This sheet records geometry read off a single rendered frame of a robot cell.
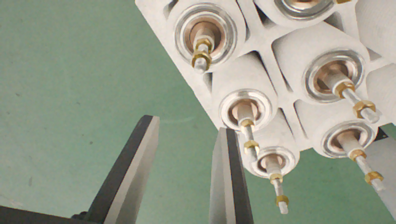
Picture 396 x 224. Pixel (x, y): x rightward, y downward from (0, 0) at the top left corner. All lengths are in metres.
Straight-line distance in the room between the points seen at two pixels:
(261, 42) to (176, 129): 0.42
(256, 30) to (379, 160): 0.35
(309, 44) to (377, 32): 0.09
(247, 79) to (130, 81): 0.39
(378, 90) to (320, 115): 0.10
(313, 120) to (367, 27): 0.15
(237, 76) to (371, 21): 0.19
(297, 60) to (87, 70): 0.52
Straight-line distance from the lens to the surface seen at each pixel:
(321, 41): 0.30
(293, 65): 0.30
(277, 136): 0.37
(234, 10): 0.26
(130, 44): 0.57
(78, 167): 0.96
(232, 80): 0.29
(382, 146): 0.56
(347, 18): 0.38
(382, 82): 0.44
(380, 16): 0.36
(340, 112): 0.37
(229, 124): 0.32
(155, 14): 0.34
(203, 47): 0.22
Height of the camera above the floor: 0.50
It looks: 54 degrees down
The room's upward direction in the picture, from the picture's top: 173 degrees counter-clockwise
